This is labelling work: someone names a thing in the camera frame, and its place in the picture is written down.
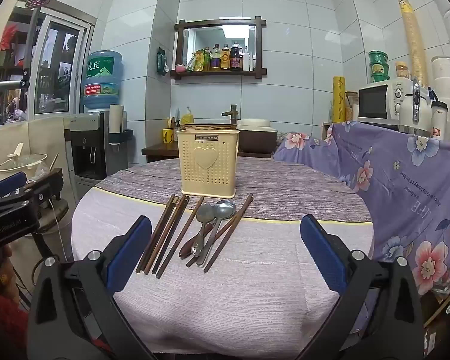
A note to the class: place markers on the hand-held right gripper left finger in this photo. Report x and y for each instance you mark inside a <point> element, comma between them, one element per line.
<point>131,255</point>

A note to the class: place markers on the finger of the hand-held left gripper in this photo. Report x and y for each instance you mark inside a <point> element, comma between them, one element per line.
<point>50,187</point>
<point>9,184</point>

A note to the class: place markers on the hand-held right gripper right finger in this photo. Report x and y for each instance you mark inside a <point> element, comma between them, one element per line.
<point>322,251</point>

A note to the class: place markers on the small metal spoon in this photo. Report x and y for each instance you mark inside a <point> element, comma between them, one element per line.
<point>205,212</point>

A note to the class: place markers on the large metal spoon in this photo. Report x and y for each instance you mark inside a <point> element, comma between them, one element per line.
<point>225,208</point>

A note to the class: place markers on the cream plastic utensil basket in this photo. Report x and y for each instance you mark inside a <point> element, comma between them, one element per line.
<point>208,165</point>

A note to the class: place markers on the person's left forearm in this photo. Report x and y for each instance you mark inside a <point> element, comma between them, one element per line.
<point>2,318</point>

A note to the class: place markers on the beige panel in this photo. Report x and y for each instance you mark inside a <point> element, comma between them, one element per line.
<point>47,138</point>

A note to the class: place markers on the grey water dispenser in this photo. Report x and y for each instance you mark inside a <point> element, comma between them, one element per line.
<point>90,146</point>

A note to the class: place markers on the dark cup holder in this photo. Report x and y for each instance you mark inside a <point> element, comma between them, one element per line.
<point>122,137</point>

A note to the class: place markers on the white paper cup stack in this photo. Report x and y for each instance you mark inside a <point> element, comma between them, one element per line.
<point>116,118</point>

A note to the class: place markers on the purple floral cloth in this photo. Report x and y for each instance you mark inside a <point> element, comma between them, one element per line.
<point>397,187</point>

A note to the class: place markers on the pale pink tablecloth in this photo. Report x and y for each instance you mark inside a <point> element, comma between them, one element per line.
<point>228,300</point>

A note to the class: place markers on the dark wooden counter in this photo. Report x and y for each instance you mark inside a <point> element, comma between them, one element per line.
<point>157,150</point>

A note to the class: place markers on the white framed window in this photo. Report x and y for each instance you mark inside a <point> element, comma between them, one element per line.
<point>60,67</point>

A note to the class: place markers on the blue water bottle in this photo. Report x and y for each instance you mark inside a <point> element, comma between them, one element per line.
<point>103,78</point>

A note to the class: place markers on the yellow mug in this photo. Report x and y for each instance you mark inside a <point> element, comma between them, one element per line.
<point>168,135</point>

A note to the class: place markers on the brown pot with white lid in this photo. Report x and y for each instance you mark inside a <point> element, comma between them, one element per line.
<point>257,138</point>

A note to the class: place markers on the metal phone stand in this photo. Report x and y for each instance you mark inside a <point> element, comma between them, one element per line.
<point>30,45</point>

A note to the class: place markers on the glass jar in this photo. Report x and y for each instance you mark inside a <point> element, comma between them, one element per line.
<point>351,107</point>

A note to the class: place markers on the yellow soap bottle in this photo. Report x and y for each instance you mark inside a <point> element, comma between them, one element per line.
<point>188,116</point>

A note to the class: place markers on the wicker sink basin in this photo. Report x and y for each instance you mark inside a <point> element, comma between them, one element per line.
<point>210,125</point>

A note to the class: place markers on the yellow patterned roll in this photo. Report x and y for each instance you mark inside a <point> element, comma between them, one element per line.
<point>339,99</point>

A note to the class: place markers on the white microwave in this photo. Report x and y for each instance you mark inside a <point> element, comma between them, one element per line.
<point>377,101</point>

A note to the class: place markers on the bamboo style faucet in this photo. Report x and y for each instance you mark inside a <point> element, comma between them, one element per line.
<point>234,112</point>

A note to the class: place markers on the white cup with black lid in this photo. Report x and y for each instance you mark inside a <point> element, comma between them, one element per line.
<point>439,120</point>

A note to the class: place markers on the pink bowl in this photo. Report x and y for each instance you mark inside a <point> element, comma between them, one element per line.
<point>180,68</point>

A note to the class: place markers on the yellow green packet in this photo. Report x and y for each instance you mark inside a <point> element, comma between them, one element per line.
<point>199,60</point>

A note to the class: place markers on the small yellow jar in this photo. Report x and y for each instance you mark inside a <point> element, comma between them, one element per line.
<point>402,70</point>

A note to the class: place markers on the wooden framed mirror shelf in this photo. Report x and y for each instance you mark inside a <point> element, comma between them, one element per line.
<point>217,75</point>

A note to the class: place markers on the green bottle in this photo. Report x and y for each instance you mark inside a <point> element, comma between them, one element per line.
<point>207,60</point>

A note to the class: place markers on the white bottle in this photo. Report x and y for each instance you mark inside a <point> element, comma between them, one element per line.
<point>248,62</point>

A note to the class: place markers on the oil bottle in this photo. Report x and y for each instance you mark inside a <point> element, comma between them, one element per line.
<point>216,60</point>

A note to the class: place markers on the dark sauce bottle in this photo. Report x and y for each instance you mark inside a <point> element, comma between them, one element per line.
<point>236,58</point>

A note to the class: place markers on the yellow label bottle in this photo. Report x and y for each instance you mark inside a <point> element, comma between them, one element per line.
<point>225,60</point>

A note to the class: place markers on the tall stack of yellow cups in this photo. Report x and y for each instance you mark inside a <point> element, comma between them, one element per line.
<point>412,41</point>

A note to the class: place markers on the green wall packet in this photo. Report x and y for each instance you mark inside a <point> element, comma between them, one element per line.
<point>161,62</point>

